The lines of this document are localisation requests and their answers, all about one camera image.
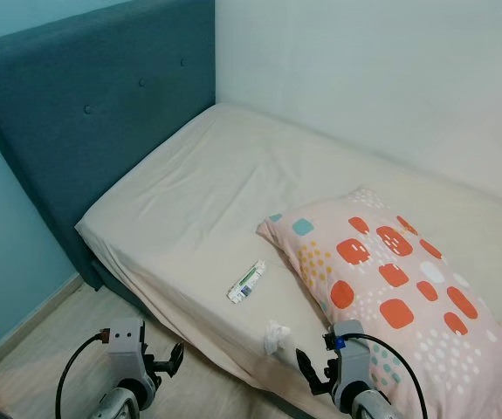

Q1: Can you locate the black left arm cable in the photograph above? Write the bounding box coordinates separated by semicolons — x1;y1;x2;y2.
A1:
56;330;113;419

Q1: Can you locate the teal fabric bed headboard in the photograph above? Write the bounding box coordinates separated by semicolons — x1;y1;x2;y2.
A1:
0;0;217;293

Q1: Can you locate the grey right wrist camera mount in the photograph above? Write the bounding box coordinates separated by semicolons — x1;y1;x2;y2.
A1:
327;320;371;413

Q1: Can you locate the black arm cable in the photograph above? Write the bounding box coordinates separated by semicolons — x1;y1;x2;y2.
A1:
56;330;113;419
355;333;429;419

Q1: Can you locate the cream sheeted mattress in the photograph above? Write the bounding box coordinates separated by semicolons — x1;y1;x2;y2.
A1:
76;102;502;413

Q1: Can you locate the beige skirting board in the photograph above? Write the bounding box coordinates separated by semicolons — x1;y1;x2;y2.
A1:
0;275;86;376

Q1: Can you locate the pink patterned pillow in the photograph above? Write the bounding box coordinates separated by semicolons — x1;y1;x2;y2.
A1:
257;186;502;419

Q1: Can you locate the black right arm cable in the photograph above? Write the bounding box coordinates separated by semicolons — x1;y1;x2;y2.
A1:
355;333;429;419

